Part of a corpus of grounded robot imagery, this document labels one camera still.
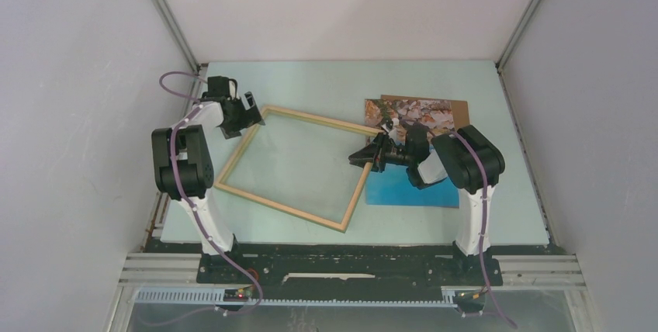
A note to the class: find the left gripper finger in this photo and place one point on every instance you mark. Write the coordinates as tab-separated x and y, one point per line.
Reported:
229	133
252	114

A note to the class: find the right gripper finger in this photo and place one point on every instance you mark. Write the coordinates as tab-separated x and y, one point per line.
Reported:
368	154
378	165

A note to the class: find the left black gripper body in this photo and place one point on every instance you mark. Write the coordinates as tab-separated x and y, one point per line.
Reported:
237	118

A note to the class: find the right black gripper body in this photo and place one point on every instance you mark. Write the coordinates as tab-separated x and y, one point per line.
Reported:
399	157

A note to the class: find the landscape photo print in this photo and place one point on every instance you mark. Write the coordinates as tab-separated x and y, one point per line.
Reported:
392	187

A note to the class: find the brown cardboard backing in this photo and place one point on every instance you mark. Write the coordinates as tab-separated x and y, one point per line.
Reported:
461	111

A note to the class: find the wooden picture frame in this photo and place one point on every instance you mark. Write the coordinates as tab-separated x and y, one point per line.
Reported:
297	163

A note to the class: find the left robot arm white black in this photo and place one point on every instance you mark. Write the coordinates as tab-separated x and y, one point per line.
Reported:
183	166

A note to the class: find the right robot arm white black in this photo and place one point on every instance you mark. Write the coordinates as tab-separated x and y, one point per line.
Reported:
465	157

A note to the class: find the aluminium base extrusion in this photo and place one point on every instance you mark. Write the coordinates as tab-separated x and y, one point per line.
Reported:
519	272

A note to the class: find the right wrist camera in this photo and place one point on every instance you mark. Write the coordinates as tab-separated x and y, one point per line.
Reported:
390	127

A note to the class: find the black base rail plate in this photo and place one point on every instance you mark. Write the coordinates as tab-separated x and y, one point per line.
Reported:
350	272

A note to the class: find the left aluminium corner post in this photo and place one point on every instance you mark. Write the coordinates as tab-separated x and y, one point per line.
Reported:
165	12

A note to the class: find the aluminium corner post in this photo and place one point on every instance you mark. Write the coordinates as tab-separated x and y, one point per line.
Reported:
518	32
165	12

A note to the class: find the grey cable duct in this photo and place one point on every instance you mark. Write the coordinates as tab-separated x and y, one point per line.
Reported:
216	297

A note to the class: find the right aluminium corner post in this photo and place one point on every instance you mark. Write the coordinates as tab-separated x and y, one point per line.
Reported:
518	32

